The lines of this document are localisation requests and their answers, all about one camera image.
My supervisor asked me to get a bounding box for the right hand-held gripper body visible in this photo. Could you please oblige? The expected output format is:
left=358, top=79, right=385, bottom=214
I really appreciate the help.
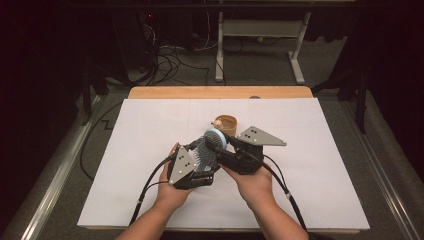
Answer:
left=219, top=125, right=288, bottom=176

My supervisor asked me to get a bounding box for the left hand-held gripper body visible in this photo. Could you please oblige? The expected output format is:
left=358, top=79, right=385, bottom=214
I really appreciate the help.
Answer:
left=167, top=143, right=222, bottom=191

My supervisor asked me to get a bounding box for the light blue hairbrush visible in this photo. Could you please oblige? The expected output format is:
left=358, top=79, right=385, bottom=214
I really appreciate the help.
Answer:
left=194, top=127, right=230, bottom=173

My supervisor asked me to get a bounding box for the person's left hand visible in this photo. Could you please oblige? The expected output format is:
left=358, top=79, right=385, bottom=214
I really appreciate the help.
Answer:
left=156, top=142, right=195, bottom=210

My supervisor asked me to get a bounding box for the person's right hand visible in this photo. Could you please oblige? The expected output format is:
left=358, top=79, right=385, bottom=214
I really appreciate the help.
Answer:
left=220, top=164, right=278, bottom=210

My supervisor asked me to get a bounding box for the wooden cup with animal figure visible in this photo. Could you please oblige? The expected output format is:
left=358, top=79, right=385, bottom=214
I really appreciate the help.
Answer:
left=210, top=114, right=238, bottom=138

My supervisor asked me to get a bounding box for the wooden table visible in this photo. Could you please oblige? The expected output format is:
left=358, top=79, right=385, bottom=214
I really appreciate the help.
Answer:
left=84, top=85, right=362, bottom=235

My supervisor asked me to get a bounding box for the white board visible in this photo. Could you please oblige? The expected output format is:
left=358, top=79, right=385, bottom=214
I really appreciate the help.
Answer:
left=77, top=97, right=371, bottom=232

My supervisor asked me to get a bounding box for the white metal stand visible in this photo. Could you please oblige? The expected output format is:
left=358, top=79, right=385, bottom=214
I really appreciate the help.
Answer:
left=214, top=11, right=313, bottom=86

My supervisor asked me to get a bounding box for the black metal stand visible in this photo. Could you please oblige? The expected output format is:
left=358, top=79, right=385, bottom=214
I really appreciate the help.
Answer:
left=80, top=64, right=110, bottom=127
left=311, top=64, right=370, bottom=135

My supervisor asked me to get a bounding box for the black computer tower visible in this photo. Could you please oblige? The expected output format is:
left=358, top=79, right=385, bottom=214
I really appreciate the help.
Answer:
left=112, top=10, right=158, bottom=74

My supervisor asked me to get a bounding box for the left hand-held gripper cable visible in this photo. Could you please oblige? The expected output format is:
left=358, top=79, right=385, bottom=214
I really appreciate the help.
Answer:
left=128, top=155, right=177, bottom=228

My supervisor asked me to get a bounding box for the hand-held gripper cable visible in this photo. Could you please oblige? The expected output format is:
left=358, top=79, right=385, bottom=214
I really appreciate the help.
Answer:
left=128, top=155, right=177, bottom=228
left=262, top=154, right=310, bottom=234

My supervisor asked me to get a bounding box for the right hand-held gripper cable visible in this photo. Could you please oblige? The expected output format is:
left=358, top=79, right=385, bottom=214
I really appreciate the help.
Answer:
left=262, top=154, right=310, bottom=234

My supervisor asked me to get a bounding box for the bundle of floor cables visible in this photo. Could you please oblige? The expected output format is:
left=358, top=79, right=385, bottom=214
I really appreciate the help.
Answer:
left=132, top=41, right=212, bottom=87

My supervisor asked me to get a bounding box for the black floor cable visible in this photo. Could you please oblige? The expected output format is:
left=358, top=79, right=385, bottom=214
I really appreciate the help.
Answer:
left=79, top=100, right=125, bottom=182

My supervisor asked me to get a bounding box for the aluminium floor rail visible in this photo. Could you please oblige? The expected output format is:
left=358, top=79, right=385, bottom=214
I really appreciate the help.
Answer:
left=19, top=95, right=102, bottom=240
left=339, top=99, right=422, bottom=240

